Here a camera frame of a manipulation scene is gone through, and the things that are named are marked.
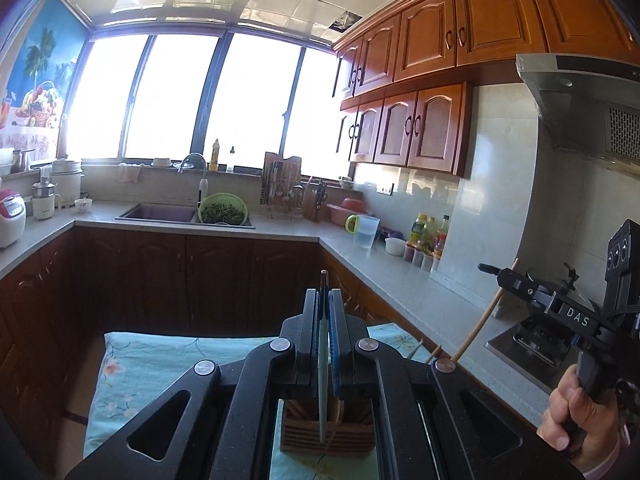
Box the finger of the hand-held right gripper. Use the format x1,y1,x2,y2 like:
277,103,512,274
477,264,557,312

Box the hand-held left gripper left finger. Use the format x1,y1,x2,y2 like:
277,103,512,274
65,287,321,480

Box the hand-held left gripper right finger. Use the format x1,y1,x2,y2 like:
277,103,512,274
327,287,583,480

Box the metal chopstick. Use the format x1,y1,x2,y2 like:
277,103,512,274
318,269,331,446

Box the wooden utensil holder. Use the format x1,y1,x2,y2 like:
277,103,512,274
279,397,376,453

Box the person's right forearm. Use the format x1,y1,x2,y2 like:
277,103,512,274
580,435,640,480

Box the person's right hand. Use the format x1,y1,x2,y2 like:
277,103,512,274
536,364,633,472

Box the black wok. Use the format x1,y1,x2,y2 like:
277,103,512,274
525,262,608,321

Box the gas stove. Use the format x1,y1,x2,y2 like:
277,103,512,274
485,305,586,396

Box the spice jar set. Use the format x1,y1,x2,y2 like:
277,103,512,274
404,242,443,273

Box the clear measuring jug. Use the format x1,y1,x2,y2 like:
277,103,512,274
345,214,381,251

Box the pink basin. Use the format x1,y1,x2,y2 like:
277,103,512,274
326,196,371,227

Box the green colander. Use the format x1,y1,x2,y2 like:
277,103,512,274
197,192,249,226

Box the metal dish rack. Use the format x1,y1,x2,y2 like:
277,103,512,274
260,151,306,221

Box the teal floral tablecloth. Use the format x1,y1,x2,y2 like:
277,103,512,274
82,322,436,480

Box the steel range hood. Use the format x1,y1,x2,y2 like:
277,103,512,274
515,52,640,176

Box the brown wooden upper cabinets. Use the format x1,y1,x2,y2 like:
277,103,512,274
332,0,640,178

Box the kitchen faucet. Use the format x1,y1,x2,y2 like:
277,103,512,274
177,152,210,208

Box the kitchen sink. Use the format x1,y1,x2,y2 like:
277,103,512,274
116,202,255,230

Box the kitchen window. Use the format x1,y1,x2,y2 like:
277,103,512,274
65,25,351,176

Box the white cooking pot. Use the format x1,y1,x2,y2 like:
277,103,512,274
49,157,83,208

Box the white blender jug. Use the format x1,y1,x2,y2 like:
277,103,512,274
31,176,62,221

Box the white rice cooker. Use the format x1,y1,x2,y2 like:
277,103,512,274
0,189,27,250

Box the metal jug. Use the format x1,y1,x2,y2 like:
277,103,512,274
10,149,37,175

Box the wall poster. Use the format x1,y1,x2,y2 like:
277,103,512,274
0,0,88,148

